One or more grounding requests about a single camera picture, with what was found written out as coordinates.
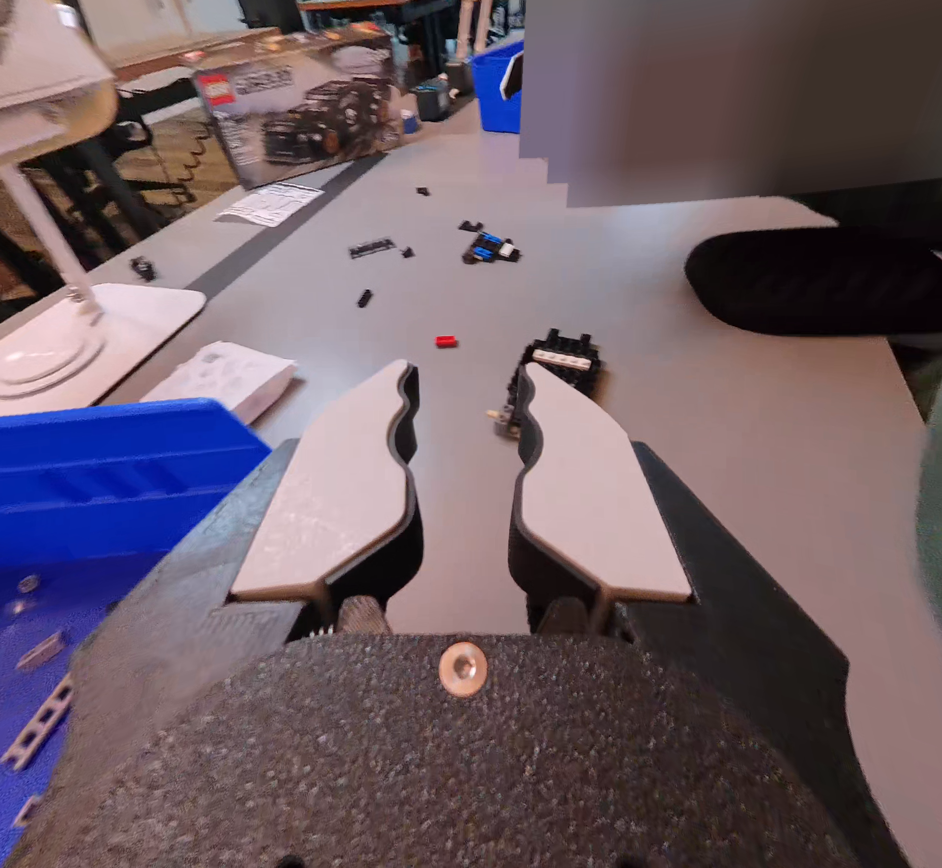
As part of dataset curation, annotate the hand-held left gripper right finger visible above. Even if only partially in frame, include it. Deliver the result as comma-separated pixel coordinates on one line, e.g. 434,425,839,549
508,364,693,633

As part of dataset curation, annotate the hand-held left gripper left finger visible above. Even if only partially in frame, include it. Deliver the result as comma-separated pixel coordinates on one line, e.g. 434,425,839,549
232,359,425,611

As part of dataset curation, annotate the black lego car chassis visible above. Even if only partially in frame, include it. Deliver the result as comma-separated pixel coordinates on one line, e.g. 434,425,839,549
491,328,606,442

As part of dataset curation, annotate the blue plastic bin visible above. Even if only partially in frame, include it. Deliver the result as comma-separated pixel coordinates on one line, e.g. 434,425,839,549
0,400,272,868
469,41,528,136

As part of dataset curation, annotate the blue and black lego assembly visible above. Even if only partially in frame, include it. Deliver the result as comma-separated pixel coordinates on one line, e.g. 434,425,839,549
461,221,522,267

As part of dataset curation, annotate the heap of loose lego parts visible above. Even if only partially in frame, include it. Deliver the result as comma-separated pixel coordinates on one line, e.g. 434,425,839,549
0,571,78,828

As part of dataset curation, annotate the lego set cardboard box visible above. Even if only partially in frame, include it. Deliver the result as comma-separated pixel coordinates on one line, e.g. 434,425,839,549
195,24,409,190

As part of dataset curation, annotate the white printed paper bag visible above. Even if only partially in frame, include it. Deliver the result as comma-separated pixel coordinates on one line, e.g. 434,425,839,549
143,342,298,427

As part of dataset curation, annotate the white book stand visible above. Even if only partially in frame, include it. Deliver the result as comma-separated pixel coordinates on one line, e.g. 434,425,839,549
0,162,207,417

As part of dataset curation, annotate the small white printed sheet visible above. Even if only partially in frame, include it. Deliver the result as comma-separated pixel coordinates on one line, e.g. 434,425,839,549
217,183,325,227

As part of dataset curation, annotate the black office chair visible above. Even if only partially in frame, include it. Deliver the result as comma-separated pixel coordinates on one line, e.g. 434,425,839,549
30,81,200,258

